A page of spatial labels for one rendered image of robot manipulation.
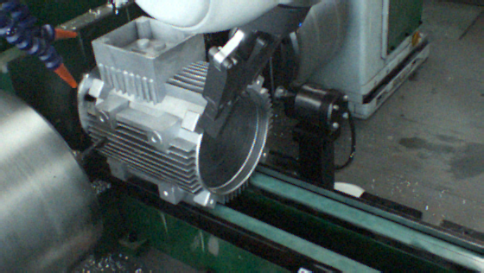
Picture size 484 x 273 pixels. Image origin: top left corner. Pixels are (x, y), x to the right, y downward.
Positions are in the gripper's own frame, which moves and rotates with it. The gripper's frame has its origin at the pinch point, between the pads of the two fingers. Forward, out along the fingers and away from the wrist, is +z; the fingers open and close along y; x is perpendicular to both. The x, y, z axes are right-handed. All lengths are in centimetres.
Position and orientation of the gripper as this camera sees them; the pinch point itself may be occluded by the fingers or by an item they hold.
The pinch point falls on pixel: (218, 111)
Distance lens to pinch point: 70.8
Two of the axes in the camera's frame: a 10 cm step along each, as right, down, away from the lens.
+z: -3.2, 5.8, 7.4
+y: -5.9, 4.9, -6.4
